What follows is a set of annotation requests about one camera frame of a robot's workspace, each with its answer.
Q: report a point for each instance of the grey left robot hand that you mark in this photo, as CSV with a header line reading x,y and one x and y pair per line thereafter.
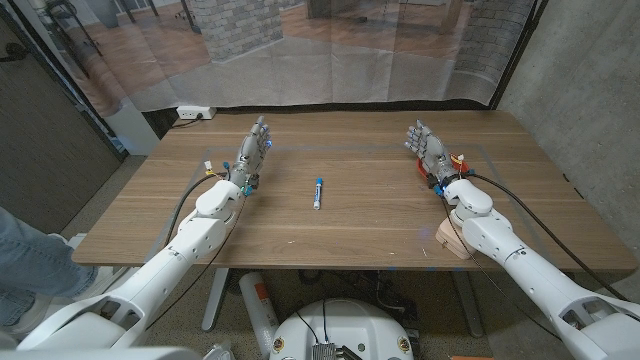
x,y
248,155

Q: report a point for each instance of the white table leg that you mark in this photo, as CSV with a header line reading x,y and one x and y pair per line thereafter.
x,y
467,305
216,300

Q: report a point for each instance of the black backdrop frame pole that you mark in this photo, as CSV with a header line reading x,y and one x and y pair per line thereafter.
x,y
520,50
65,75

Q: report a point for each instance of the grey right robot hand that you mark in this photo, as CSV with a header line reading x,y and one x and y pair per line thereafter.
x,y
435,155

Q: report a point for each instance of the perforated partition panel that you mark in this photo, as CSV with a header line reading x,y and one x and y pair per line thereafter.
x,y
45,150

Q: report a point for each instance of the white cabinet block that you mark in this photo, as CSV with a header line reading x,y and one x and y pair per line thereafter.
x,y
132,130

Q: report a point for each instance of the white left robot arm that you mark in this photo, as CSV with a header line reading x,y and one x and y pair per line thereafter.
x,y
165,260

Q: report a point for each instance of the blue and white marker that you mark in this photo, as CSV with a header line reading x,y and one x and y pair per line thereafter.
x,y
317,195

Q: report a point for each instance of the red bowl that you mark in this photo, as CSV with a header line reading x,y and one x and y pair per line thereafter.
x,y
463,165

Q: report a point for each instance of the white power strip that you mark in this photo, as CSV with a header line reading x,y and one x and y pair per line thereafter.
x,y
195,112

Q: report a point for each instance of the white cylinder with orange label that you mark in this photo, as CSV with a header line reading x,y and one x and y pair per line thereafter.
x,y
257,310

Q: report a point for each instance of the printed room backdrop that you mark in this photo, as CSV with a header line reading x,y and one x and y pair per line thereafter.
x,y
325,60

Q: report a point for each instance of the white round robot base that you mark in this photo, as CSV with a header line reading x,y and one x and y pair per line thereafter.
x,y
345,325

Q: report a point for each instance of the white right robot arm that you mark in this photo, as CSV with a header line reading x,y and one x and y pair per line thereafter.
x,y
530,280

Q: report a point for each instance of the pink jewelry box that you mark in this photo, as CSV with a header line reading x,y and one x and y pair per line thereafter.
x,y
447,241

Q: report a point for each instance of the person's leg in jeans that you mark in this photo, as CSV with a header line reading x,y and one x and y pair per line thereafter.
x,y
35,260

